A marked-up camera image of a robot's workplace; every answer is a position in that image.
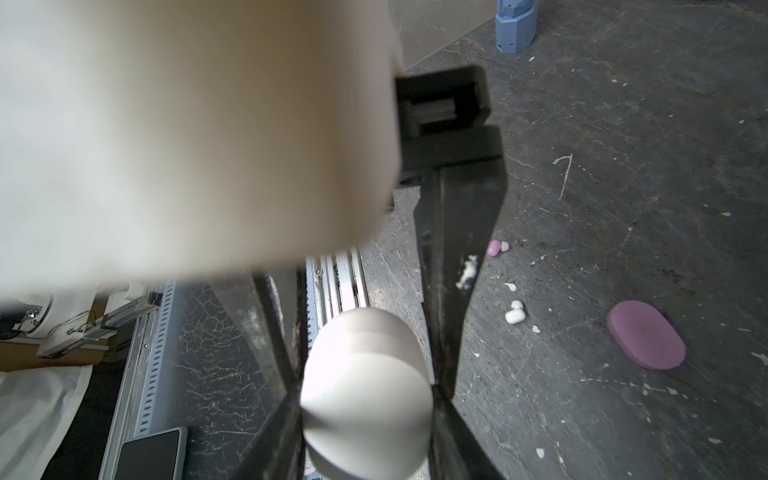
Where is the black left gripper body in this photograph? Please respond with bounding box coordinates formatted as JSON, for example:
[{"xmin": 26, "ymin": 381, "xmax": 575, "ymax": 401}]
[{"xmin": 393, "ymin": 65, "xmax": 504, "ymax": 210}]

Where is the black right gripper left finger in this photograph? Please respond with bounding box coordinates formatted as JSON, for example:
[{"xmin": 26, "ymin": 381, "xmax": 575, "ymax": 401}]
[{"xmin": 230, "ymin": 386, "xmax": 305, "ymax": 480}]

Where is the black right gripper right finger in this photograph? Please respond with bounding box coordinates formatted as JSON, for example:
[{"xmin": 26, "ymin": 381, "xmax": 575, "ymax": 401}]
[{"xmin": 428, "ymin": 385, "xmax": 504, "ymax": 480}]

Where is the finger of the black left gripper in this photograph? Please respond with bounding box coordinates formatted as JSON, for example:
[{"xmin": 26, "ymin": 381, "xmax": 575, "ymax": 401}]
[
  {"xmin": 413, "ymin": 158, "xmax": 507, "ymax": 399},
  {"xmin": 209, "ymin": 266, "xmax": 306, "ymax": 399}
]

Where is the smartphone with green case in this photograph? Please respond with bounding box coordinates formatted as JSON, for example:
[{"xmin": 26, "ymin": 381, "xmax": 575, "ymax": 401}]
[{"xmin": 114, "ymin": 427, "xmax": 188, "ymax": 480}]

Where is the pink oval earbud case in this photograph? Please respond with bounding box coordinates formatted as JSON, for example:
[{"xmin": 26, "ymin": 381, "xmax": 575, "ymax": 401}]
[{"xmin": 607, "ymin": 300, "xmax": 687, "ymax": 370}]

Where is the purple earbud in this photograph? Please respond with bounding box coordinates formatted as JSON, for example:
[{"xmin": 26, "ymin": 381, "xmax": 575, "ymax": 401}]
[{"xmin": 487, "ymin": 239, "xmax": 510, "ymax": 257}]

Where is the white earbud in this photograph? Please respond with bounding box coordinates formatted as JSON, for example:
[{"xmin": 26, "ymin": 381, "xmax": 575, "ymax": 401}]
[{"xmin": 505, "ymin": 300, "xmax": 527, "ymax": 325}]

